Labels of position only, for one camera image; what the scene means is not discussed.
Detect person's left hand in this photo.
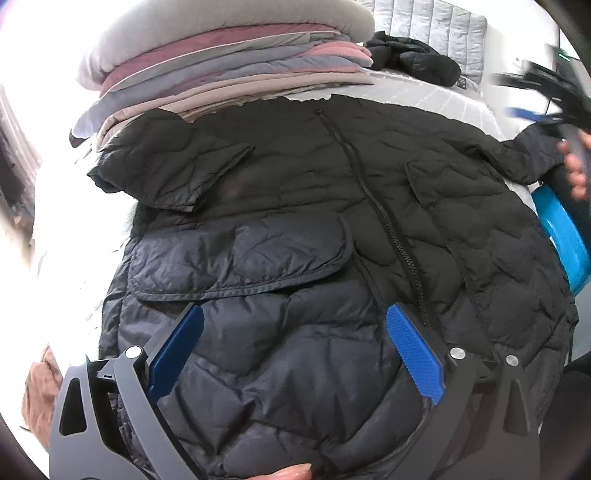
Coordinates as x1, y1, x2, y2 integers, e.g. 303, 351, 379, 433
272, 463, 317, 480

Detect person's right hand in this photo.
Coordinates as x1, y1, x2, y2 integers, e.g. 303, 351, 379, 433
556, 131, 591, 201

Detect black quilted puffer jacket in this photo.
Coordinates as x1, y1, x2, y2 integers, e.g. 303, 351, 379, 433
88, 97, 580, 480

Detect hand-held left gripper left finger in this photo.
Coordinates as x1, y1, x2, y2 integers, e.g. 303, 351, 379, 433
48, 302, 208, 480

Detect blue plastic stool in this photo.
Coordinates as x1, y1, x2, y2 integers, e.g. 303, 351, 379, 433
531, 185, 591, 296

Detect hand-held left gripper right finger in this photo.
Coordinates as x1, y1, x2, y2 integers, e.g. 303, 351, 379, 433
385, 302, 548, 480

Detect crumpled black clothes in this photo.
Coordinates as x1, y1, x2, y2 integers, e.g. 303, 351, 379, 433
365, 31, 462, 86

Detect brown cloth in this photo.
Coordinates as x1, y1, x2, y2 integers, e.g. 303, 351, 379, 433
21, 346, 65, 444

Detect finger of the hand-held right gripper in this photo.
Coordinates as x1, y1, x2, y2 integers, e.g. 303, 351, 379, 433
505, 106, 571, 130
492, 62, 578, 100

